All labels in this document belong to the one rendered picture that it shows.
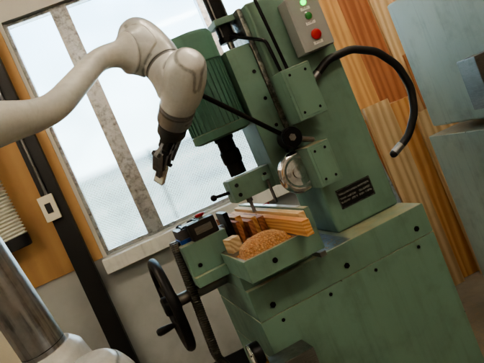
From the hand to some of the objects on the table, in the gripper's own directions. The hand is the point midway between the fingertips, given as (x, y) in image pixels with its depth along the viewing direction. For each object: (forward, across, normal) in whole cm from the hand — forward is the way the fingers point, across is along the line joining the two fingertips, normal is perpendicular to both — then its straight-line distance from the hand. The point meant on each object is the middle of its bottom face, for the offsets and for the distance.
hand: (160, 173), depth 158 cm
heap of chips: (-6, -7, -36) cm, 37 cm away
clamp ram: (+14, +2, -24) cm, 28 cm away
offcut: (+4, -6, -29) cm, 30 cm away
